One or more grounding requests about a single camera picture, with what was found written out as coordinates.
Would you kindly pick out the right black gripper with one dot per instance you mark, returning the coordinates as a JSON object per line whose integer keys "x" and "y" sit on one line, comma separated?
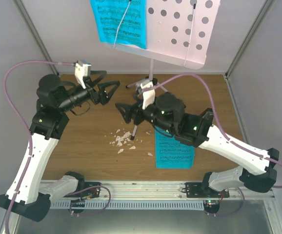
{"x": 130, "y": 109}

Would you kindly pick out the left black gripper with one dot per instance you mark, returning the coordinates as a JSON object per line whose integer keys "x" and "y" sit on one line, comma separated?
{"x": 98, "y": 98}

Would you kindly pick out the cyan sheet music page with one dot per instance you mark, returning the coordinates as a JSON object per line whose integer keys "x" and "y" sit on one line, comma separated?
{"x": 171, "y": 154}
{"x": 121, "y": 21}

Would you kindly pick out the white music stand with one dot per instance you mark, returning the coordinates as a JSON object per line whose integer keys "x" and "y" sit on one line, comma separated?
{"x": 177, "y": 32}

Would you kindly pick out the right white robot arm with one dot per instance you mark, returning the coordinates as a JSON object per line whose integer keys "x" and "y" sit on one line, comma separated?
{"x": 255, "y": 169}

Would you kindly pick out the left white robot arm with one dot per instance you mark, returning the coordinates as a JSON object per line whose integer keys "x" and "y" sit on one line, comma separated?
{"x": 55, "y": 98}

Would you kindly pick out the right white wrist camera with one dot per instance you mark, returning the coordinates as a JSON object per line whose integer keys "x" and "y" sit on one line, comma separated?
{"x": 148, "y": 96}

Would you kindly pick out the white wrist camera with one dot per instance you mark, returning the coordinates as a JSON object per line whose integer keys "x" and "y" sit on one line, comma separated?
{"x": 148, "y": 96}
{"x": 82, "y": 70}

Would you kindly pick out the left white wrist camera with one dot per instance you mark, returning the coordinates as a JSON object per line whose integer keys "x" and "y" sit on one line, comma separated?
{"x": 82, "y": 70}

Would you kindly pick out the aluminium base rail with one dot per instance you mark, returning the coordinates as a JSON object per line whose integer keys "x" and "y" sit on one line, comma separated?
{"x": 155, "y": 195}

